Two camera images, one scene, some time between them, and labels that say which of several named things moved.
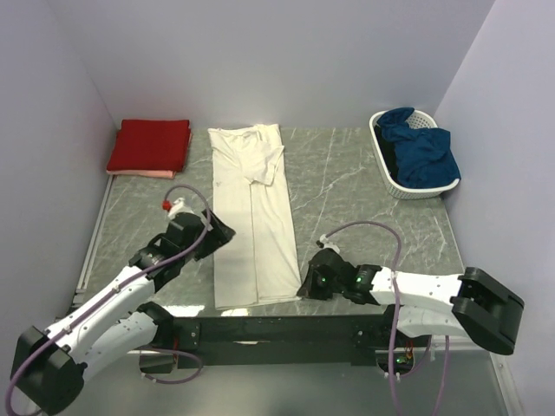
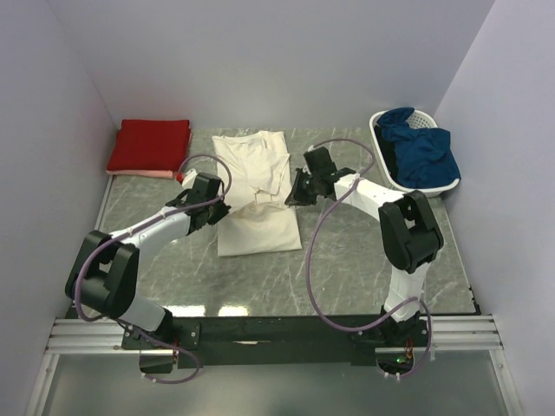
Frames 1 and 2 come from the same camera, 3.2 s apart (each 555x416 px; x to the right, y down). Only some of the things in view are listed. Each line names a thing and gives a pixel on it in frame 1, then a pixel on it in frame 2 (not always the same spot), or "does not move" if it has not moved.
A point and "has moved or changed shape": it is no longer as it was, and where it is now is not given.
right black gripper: (310, 289) → (297, 198)
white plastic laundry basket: (421, 120) does not move
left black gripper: (220, 233) → (223, 211)
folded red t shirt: (150, 145) does not move
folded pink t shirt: (157, 174) does not move
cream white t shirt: (258, 263) has moved or changed shape
